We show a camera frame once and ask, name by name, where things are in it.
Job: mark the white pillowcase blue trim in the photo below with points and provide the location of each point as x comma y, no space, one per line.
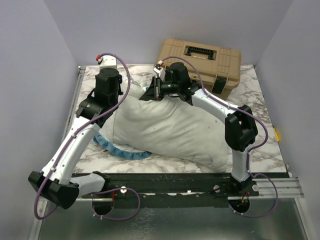
122,133

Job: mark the white pillow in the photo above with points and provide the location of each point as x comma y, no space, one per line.
176,129

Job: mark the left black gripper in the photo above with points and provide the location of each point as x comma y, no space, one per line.
120,92

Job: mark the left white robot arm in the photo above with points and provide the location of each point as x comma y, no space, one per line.
55,181

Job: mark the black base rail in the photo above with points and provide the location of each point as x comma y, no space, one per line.
174,190

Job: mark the tan plastic toolbox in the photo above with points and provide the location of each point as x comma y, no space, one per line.
219,67

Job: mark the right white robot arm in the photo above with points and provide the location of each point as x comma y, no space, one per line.
240,129

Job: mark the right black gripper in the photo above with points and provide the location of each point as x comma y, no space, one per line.
154,92

